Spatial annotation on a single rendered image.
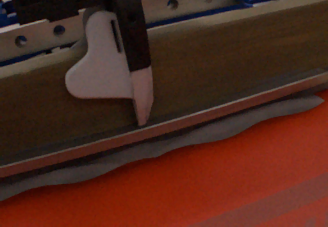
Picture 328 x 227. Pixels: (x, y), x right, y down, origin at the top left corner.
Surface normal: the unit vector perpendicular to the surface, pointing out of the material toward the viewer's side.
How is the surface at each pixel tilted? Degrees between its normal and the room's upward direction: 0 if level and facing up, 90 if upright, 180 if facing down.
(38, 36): 90
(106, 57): 84
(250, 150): 0
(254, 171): 0
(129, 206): 0
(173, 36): 63
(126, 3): 81
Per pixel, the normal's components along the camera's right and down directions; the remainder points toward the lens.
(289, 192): -0.19, -0.90
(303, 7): 0.12, -0.10
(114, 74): 0.20, 0.25
